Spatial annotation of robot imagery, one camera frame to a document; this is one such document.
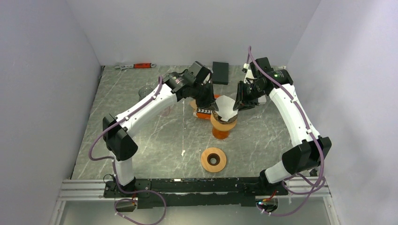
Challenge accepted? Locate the right black foam block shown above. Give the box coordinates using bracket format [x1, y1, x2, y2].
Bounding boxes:
[212, 61, 229, 85]

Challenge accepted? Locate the orange handled adjustable wrench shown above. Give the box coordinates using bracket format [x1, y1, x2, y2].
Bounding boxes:
[114, 63, 157, 71]

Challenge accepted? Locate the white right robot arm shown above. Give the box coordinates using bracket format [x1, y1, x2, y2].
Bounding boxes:
[234, 69, 331, 195]

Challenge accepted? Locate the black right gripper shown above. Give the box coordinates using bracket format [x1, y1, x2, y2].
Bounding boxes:
[233, 80, 266, 111]

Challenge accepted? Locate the clear glass ribbed dripper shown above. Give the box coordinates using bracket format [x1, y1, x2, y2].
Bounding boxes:
[212, 108, 238, 124]

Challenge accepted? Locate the clear glass jar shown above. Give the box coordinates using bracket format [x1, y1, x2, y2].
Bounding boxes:
[138, 85, 153, 101]

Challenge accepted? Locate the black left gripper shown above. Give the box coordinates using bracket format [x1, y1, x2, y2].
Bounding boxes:
[191, 81, 219, 112]

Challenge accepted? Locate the orange glass carafe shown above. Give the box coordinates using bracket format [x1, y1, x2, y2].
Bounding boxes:
[212, 127, 230, 140]

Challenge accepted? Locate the aluminium frame rail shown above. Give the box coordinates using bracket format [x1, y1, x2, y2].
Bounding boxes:
[49, 179, 108, 225]

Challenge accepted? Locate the small white box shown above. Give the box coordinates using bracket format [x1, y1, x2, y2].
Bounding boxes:
[257, 95, 267, 105]

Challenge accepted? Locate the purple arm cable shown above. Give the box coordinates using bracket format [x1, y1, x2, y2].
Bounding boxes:
[247, 45, 327, 218]
[88, 75, 164, 162]

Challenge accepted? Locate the white paper coffee filter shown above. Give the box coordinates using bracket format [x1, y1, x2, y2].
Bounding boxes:
[215, 95, 238, 122]

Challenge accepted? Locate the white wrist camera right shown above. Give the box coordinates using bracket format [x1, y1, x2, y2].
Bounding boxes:
[242, 63, 254, 84]

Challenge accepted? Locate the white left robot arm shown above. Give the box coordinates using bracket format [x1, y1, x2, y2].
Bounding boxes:
[102, 61, 217, 197]

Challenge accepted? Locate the black table edge rail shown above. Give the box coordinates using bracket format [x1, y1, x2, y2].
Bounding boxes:
[103, 177, 288, 209]

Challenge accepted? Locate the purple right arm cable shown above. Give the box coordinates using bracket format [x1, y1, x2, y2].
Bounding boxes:
[247, 45, 327, 218]

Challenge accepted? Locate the wooden dripper holder ring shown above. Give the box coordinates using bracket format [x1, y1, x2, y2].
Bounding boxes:
[210, 114, 238, 132]

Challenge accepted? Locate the orange coffee filter box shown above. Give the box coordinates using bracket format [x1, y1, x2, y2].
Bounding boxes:
[189, 100, 213, 120]

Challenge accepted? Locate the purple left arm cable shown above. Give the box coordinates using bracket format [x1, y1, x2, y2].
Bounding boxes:
[88, 75, 164, 162]

